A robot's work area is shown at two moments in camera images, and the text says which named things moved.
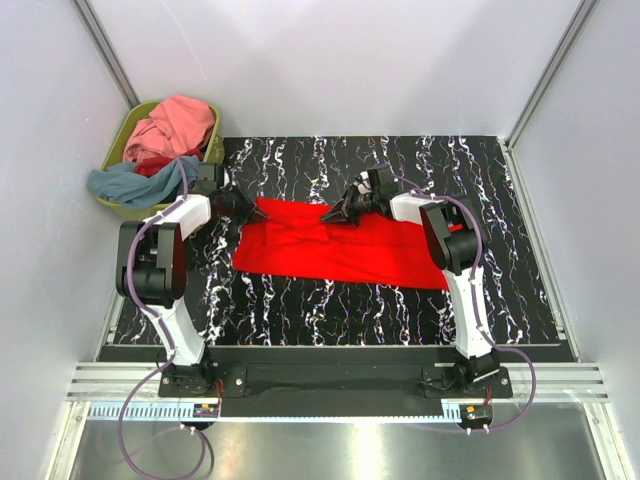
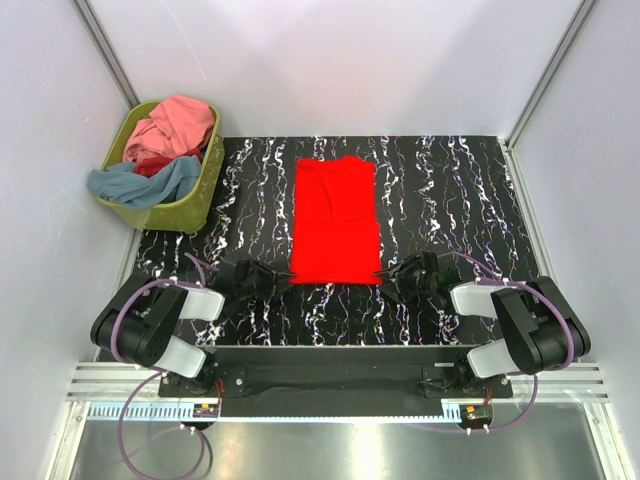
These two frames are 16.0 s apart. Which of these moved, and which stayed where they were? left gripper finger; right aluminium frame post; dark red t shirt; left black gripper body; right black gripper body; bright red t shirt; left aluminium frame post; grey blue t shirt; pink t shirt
Moved: bright red t shirt; left gripper finger; left black gripper body; right black gripper body
Stayed: grey blue t shirt; dark red t shirt; pink t shirt; left aluminium frame post; right aluminium frame post
